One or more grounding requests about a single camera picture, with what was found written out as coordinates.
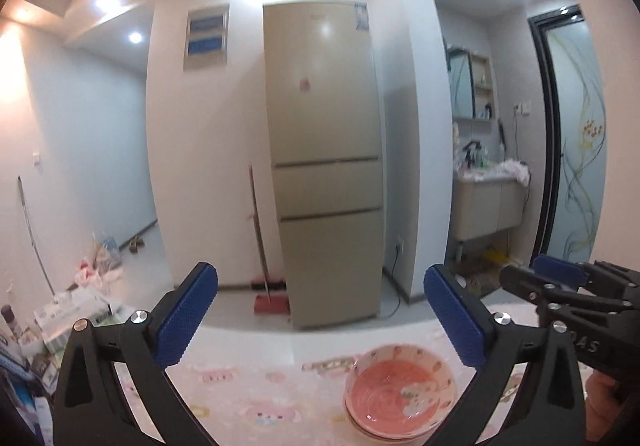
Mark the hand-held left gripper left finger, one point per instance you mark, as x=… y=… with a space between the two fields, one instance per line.
x=185 y=313

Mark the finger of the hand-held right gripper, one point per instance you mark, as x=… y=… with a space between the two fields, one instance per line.
x=522 y=283
x=557 y=268

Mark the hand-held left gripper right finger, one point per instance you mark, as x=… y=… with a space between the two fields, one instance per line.
x=455 y=321

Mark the pink strawberry bowl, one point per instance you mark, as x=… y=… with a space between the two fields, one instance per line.
x=400 y=391

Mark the person's right hand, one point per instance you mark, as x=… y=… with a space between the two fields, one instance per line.
x=602 y=411

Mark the printed floor mat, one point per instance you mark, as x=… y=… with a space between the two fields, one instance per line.
x=480 y=273

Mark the beige vanity cabinet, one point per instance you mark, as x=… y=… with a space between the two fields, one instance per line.
x=485 y=208

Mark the red dustpan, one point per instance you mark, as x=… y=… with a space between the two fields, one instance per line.
x=271 y=305

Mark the pink cartoon tablecloth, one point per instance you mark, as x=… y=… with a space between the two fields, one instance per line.
x=250 y=376

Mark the white plastic bag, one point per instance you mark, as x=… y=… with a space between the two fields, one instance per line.
x=97 y=275
x=106 y=251

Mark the white cloth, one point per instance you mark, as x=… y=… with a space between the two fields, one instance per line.
x=510 y=171

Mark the white tissue box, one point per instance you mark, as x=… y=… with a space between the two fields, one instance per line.
x=75 y=308

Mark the frosted glass door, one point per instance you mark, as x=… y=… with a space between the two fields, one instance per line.
x=575 y=151

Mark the black faucet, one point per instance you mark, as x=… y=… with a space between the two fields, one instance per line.
x=471 y=154

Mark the dark bottle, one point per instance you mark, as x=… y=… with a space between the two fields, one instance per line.
x=10 y=323

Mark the bathroom mirror cabinet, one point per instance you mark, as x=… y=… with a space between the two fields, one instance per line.
x=467 y=84

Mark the beige refrigerator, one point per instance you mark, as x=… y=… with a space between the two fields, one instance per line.
x=325 y=126

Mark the round ceiling light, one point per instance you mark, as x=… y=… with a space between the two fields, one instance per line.
x=105 y=1
x=134 y=37

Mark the fridge energy label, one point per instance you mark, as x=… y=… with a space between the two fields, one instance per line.
x=361 y=16

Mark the white wall outlet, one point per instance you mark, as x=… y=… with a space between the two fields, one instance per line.
x=522 y=108

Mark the grey wall panel box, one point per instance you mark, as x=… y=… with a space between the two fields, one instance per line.
x=206 y=36

